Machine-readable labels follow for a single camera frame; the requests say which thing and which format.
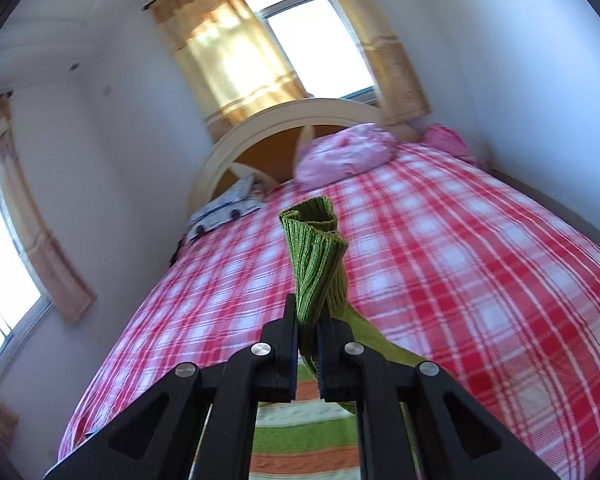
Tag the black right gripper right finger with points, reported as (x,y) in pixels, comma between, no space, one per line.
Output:
(416,422)

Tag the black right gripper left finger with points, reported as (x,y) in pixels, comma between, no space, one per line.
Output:
(195,422)

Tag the green striped knit sweater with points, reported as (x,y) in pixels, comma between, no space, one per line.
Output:
(312,439)

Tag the folded grey white clothes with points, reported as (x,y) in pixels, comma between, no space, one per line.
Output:
(243,197)

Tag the yellow side window curtain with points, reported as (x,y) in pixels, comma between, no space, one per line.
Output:
(71,295)

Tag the red plaid bed sheet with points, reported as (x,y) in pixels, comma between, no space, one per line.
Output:
(443,259)

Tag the side window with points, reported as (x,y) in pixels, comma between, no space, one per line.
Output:
(23,304)

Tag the small pink cloth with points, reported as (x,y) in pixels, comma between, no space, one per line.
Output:
(446,140)

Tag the pink pillow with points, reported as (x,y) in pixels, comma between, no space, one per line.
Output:
(344,154)

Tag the cream arched wooden headboard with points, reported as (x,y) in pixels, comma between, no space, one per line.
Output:
(267,143)

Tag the yellow curtain right panel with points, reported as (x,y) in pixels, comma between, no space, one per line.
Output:
(399,91)

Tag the yellow curtain panel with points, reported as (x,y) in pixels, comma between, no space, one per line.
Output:
(399,91)
(230,61)

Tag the yellow curtain left panel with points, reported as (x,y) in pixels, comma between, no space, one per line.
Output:
(230,61)

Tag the bright window behind bed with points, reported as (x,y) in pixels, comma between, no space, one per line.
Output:
(320,45)

